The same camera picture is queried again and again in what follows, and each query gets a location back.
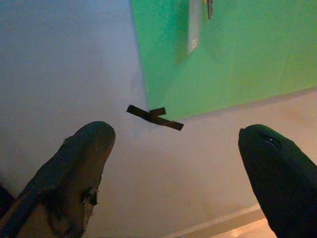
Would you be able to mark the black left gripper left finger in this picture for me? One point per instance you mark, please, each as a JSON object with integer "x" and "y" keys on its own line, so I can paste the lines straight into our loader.
{"x": 74, "y": 161}

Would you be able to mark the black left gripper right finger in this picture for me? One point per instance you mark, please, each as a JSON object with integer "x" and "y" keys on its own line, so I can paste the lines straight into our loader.
{"x": 280, "y": 178}

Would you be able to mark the short black tape strip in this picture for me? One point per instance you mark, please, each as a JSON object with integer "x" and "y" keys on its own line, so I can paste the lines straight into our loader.
{"x": 159, "y": 111}

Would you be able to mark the long black tape strip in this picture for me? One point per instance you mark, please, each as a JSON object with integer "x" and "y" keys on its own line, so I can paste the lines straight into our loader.
{"x": 171, "y": 124}

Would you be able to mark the white key tag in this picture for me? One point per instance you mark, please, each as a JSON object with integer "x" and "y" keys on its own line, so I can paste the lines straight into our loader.
{"x": 193, "y": 29}

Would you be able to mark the green wall board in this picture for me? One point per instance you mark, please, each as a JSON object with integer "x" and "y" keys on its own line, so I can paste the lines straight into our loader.
{"x": 247, "y": 62}

